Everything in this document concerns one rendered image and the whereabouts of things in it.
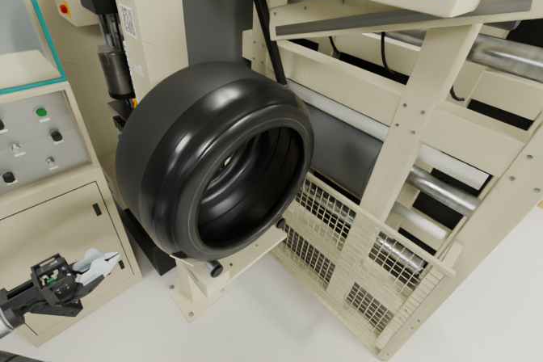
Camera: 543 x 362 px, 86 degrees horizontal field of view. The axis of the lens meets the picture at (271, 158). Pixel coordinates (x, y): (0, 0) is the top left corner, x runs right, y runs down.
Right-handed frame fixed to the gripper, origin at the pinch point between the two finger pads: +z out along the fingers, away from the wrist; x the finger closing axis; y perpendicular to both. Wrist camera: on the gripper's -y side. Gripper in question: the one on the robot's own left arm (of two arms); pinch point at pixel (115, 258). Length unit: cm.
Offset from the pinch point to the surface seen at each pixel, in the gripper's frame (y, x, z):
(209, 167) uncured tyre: 25.1, -11.3, 21.2
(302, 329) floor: -108, -25, 65
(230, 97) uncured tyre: 36.3, -6.0, 31.0
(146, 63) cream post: 34, 27, 28
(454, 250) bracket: -9, -57, 78
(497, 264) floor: -108, -91, 199
